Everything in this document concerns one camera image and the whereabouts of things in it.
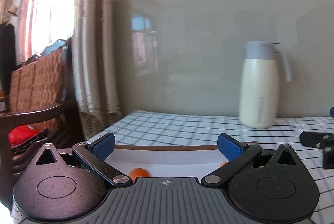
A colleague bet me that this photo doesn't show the orange tangerine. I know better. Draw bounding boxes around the orange tangerine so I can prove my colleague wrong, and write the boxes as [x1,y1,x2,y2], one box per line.
[129,167,152,180]

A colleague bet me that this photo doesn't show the brown cardboard tray white inside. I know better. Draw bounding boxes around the brown cardboard tray white inside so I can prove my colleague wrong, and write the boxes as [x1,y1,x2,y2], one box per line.
[105,145,228,179]

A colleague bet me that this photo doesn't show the black striped cushion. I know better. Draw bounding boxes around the black striped cushion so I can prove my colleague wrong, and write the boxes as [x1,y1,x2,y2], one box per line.
[11,129,49,155]

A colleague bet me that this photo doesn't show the cream thermos jug grey lid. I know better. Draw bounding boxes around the cream thermos jug grey lid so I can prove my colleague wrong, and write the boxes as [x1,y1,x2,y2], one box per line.
[238,41,292,129]

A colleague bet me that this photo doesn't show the checkered white tablecloth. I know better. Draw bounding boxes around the checkered white tablecloth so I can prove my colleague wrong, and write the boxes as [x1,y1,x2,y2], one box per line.
[13,110,333,223]

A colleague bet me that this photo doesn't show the beige curtain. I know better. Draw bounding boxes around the beige curtain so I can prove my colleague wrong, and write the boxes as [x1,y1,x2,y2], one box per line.
[72,0,121,139]

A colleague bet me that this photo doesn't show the red cushion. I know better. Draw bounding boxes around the red cushion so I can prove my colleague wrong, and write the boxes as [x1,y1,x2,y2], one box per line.
[7,125,40,146]

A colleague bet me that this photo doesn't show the dark wooden woven-back bench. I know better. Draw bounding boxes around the dark wooden woven-back bench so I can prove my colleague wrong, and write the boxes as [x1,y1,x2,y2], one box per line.
[1,38,85,208]

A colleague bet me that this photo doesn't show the black hanging jacket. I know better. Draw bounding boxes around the black hanging jacket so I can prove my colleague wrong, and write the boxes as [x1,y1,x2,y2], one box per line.
[1,21,16,95]

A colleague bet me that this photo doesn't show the straw hat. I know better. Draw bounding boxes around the straw hat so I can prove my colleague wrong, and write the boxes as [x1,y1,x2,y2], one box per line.
[7,5,18,16]

